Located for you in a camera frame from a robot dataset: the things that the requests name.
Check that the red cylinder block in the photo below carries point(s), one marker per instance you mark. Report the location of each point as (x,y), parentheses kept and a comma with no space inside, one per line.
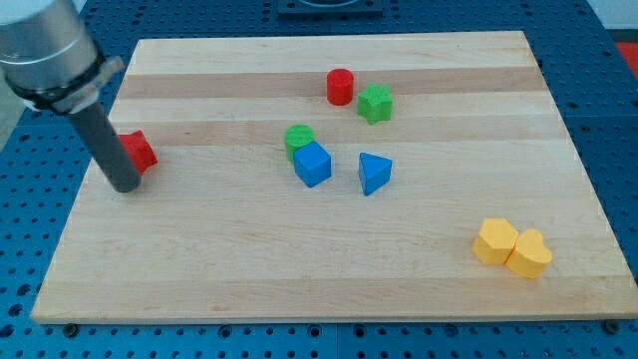
(339,87)

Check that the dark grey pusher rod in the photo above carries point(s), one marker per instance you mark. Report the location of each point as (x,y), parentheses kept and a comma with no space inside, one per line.
(100,137)

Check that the blue cube block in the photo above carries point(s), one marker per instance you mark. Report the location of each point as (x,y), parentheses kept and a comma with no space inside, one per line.
(313,164)

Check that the green cylinder block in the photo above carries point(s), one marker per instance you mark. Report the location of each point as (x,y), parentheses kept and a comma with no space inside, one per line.
(297,137)

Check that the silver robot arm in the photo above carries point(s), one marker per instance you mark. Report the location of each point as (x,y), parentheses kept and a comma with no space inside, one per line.
(49,58)

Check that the blue triangle block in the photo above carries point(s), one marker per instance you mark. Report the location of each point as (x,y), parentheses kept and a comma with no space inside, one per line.
(374,172)

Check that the wooden board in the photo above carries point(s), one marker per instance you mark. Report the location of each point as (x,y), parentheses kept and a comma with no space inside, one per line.
(222,230)

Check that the yellow heart block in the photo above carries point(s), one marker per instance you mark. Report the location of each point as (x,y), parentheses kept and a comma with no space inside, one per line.
(530,256)

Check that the red star block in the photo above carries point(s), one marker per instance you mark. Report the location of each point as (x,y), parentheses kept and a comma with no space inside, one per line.
(139,150)

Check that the green star block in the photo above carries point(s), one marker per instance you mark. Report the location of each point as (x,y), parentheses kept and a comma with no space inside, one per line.
(375,103)

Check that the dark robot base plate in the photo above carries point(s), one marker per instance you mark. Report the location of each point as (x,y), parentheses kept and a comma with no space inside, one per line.
(329,7)

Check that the yellow hexagon block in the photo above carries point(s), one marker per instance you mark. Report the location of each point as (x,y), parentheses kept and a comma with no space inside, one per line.
(495,241)

